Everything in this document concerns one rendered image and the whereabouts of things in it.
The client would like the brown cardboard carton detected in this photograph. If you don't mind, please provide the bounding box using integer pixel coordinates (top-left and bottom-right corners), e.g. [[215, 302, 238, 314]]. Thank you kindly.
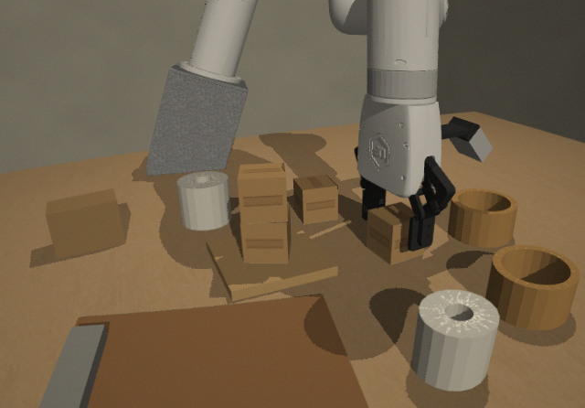
[[46, 188, 125, 259]]

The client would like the tan hollow cylinder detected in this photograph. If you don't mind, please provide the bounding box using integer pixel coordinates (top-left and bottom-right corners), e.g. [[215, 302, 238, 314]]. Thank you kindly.
[[448, 188, 518, 248]]

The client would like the brown cardboard box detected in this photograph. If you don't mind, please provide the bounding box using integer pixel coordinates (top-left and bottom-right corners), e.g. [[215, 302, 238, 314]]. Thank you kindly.
[[367, 202, 424, 265], [240, 204, 292, 263], [293, 175, 338, 224], [238, 163, 288, 224]]

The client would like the grey cylinder with central hole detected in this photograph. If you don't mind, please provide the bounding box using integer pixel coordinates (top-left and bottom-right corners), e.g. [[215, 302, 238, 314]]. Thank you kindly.
[[177, 171, 232, 231], [412, 290, 500, 392]]

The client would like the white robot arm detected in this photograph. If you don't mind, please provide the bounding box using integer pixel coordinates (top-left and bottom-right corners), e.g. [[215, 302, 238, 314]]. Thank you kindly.
[[180, 0, 493, 163]]

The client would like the brown wooden ring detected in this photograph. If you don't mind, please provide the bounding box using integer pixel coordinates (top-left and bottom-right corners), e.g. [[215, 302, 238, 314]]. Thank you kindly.
[[485, 245, 580, 330]]

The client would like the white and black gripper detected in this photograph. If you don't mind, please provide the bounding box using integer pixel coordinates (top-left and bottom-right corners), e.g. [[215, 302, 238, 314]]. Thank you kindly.
[[355, 93, 455, 252]]

